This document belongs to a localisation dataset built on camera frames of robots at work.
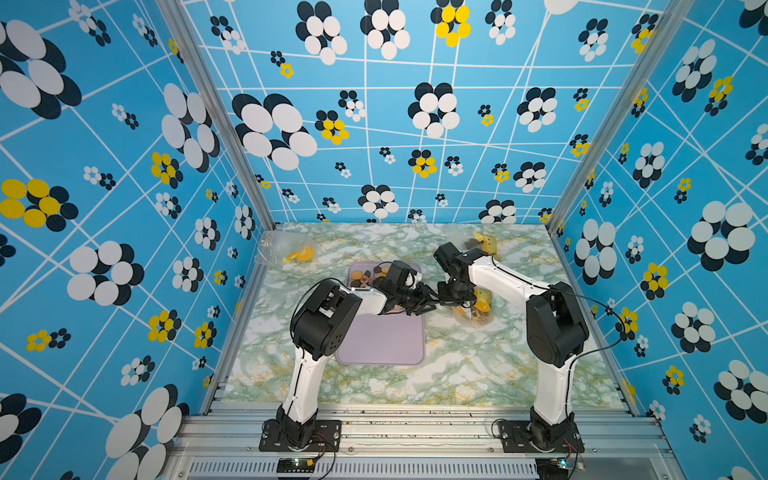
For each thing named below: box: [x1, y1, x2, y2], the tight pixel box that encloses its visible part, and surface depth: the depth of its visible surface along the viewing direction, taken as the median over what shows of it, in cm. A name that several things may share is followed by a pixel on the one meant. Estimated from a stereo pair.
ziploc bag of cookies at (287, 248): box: [257, 230, 318, 268], surface depth 110 cm
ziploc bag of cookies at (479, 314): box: [455, 287, 494, 328], surface depth 95 cm
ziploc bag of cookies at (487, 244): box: [464, 232, 498, 255], surface depth 113 cm
